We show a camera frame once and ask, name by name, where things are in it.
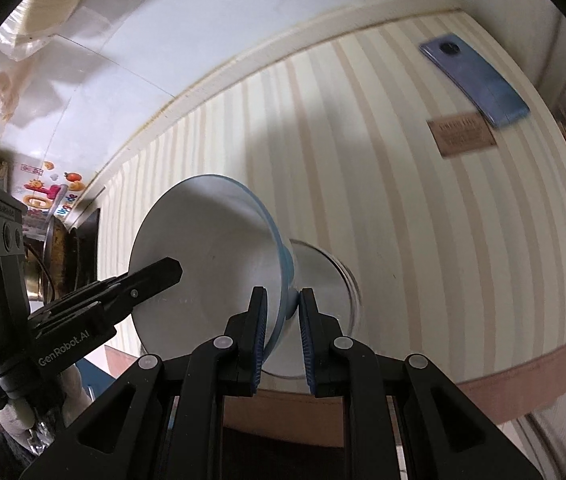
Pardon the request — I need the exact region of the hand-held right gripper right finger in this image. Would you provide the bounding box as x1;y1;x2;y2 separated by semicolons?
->
299;287;544;480

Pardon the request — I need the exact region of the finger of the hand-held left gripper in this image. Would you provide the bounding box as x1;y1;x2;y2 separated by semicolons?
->
60;256;184;328

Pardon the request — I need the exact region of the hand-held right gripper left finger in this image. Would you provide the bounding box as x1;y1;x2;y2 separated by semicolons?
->
18;286;269;480

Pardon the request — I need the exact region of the white bowl with blue rim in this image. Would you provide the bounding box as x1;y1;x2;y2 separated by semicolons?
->
128;174;298;357

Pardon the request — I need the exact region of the plain white bowl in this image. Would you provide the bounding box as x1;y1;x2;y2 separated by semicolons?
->
263;239;365;382

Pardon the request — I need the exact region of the person's left hand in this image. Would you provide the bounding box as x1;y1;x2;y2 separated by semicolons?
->
5;359;96;442

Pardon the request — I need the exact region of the black glass cooktop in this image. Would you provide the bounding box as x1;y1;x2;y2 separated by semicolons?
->
70;207;102;286

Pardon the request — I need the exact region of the dark blue kitchen cabinet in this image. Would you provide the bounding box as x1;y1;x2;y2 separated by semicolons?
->
75;357;116;398

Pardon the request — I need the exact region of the striped cat print table mat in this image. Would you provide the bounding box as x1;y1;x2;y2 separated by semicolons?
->
98;10;566;423

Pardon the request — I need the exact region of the clear plastic bag with egg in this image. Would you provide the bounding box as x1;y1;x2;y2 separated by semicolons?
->
0;55;78;147

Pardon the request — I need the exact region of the small brown card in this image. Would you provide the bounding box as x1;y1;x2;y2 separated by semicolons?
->
426;117;497;159

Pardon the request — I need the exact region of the clear plastic bag with tofu block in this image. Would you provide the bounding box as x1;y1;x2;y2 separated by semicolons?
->
0;0;128;61

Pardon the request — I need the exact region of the blue smartphone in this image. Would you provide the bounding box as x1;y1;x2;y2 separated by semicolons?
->
419;40;531;129

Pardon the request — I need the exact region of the colourful wall sticker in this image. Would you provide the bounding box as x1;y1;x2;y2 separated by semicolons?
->
13;160;88;231

